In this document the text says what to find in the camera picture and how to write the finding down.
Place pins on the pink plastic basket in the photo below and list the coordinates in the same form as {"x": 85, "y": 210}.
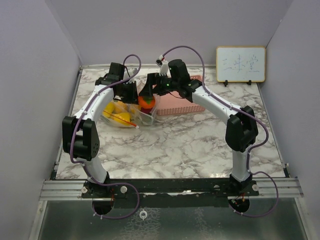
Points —
{"x": 172, "y": 104}

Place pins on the yellow orange peach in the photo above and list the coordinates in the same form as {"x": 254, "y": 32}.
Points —
{"x": 120, "y": 107}

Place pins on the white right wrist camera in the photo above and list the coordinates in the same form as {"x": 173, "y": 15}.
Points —
{"x": 163, "y": 65}

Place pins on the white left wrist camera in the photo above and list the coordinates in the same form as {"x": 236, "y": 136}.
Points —
{"x": 130, "y": 73}

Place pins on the clear bag white zipper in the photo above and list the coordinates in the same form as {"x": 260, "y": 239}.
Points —
{"x": 138, "y": 117}

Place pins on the orange persimmon green leaf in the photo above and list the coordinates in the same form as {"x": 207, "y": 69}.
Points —
{"x": 146, "y": 102}

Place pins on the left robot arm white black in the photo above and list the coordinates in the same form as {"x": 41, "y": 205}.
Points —
{"x": 80, "y": 138}

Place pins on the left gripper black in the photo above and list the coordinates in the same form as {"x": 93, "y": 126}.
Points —
{"x": 133, "y": 98}

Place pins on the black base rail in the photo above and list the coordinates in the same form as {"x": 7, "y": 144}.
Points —
{"x": 167, "y": 192}

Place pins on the dark red fruit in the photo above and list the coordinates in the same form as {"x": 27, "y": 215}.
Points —
{"x": 146, "y": 110}

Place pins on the yellow orange fruit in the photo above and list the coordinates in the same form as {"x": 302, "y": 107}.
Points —
{"x": 108, "y": 110}

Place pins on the yellow bell pepper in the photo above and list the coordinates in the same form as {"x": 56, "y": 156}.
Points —
{"x": 122, "y": 118}

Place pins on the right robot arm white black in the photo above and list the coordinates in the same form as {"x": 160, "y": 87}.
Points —
{"x": 241, "y": 129}

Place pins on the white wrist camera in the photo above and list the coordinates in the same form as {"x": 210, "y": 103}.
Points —
{"x": 163, "y": 65}
{"x": 130, "y": 73}

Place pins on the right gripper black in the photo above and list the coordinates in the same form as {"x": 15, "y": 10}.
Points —
{"x": 153, "y": 79}

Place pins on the small whiteboard wooden frame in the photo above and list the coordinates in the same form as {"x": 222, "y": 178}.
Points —
{"x": 241, "y": 64}

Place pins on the clear bag red zipper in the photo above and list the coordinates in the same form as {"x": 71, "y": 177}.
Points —
{"x": 116, "y": 124}

